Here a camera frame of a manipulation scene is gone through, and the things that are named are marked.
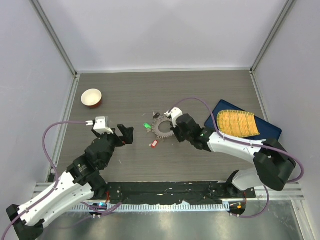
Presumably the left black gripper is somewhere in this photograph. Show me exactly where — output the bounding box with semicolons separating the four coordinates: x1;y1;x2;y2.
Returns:
93;124;134;168

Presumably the red key tag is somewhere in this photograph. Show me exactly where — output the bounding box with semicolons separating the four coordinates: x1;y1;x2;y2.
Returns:
149;140;159;148

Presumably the black key fob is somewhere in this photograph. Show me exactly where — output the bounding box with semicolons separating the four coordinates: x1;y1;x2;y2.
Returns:
153;112;160;119

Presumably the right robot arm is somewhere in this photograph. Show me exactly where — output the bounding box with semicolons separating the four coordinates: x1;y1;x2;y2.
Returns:
171;114;296;198

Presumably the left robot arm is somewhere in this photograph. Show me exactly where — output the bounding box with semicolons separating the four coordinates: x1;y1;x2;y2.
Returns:
6;117;134;240

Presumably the red white bowl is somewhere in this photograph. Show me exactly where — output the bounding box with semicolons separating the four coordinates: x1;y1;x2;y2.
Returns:
80;88;103;109

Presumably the yellow bamboo basket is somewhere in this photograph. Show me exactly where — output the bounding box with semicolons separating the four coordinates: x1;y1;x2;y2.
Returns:
216;110;260;138

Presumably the black mounting plate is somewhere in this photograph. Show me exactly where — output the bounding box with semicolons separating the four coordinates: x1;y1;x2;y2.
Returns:
106;181;256;205

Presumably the blue metal tray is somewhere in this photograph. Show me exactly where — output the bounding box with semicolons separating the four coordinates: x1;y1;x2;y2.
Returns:
212;99;282;141

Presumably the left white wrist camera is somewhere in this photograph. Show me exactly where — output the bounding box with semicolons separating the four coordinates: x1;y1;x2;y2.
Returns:
85;116;114;134

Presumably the white slotted cable duct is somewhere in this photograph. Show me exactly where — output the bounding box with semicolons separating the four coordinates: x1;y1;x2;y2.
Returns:
67;202;231;213

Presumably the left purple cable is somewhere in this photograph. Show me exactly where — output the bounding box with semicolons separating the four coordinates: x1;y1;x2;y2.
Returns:
2;120;123;240

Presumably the purple cable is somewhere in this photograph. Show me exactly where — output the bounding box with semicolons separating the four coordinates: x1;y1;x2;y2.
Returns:
172;97;305;219
2;120;123;240

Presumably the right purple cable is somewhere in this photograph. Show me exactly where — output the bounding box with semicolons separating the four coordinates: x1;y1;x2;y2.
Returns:
172;97;305;219

